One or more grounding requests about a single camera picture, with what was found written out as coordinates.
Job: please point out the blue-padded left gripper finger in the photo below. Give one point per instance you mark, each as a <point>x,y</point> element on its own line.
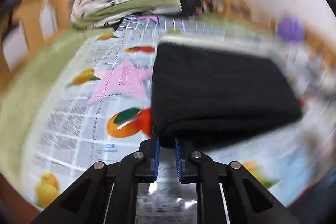
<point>106,193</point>

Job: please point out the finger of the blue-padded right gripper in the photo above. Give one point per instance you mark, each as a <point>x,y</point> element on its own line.
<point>227,193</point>

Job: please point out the black pants with white stripe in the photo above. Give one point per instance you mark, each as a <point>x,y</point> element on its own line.
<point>212,97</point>

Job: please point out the fruit-print plastic table cover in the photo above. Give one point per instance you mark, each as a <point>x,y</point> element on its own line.
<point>99,109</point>

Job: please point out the green fleece blanket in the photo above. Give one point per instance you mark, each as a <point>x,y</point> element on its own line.
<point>29,88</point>

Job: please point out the blue checkered bed sheet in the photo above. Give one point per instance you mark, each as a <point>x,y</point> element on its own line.
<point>203,25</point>

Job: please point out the purple plush toy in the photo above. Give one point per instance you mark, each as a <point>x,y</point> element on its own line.
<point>290,29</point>

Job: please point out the wooden bed frame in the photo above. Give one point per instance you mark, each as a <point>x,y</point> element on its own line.
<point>43,21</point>

